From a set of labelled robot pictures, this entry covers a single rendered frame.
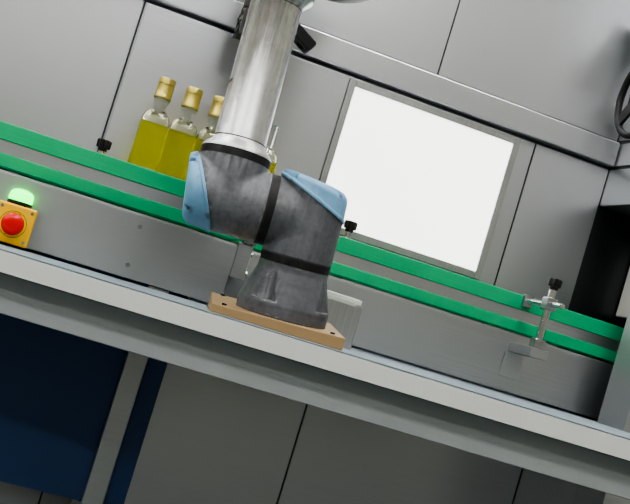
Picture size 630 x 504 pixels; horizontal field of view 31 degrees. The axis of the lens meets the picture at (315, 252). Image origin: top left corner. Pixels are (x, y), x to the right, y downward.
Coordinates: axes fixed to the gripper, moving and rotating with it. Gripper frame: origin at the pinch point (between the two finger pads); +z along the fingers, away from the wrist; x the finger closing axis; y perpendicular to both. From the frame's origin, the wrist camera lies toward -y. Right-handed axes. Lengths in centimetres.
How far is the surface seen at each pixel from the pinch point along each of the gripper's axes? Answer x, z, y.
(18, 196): 21, 37, 38
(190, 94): 1.3, 6.2, 12.4
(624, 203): -3, -3, -90
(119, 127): -11.9, 15.6, 23.3
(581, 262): -15, 12, -89
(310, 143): -12.0, 5.8, -17.1
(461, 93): -13, -16, -48
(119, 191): 13.8, 29.9, 21.0
